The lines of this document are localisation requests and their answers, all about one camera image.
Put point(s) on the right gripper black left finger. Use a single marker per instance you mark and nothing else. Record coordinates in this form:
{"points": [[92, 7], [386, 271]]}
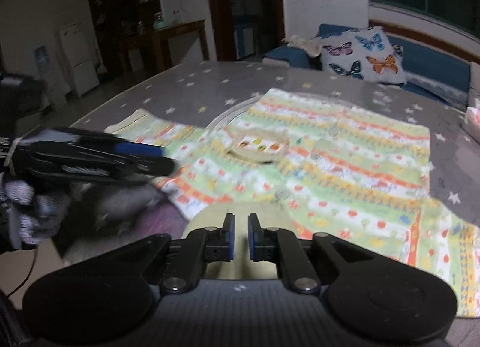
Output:
{"points": [[188, 258]]}

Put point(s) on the dark wooden doorway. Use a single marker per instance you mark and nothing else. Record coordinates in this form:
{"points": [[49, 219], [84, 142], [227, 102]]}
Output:
{"points": [[244, 29]]}

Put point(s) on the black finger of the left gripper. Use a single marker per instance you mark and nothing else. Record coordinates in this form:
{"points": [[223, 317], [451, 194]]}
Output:
{"points": [[111, 143], [83, 164]]}

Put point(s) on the gloved left hand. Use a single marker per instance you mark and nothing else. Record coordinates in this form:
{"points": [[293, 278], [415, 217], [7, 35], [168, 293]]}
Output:
{"points": [[29, 217]]}

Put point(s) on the dark wooden desk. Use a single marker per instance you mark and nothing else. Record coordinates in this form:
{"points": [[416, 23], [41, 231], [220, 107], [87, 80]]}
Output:
{"points": [[178, 43]]}

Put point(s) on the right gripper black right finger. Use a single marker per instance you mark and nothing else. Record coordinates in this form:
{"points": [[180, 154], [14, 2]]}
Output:
{"points": [[283, 249]]}

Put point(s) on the colourful patterned baby garment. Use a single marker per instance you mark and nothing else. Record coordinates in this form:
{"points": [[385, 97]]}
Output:
{"points": [[355, 174]]}

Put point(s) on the butterfly print pillow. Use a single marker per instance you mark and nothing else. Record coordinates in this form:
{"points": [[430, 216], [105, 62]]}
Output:
{"points": [[364, 54]]}

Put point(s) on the cream crocheted cloth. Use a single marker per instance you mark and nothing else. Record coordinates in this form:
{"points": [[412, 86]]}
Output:
{"points": [[311, 46]]}

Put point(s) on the water dispenser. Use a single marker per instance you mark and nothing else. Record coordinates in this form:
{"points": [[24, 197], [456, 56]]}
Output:
{"points": [[50, 73]]}

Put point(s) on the white refrigerator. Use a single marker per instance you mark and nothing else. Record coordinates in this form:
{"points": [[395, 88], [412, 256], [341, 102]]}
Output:
{"points": [[79, 61]]}

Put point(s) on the dark wooden shelf unit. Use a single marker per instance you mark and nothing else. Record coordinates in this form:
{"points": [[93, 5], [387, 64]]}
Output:
{"points": [[124, 33]]}

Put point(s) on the blue sofa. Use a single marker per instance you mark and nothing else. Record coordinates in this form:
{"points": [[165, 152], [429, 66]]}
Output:
{"points": [[431, 72]]}

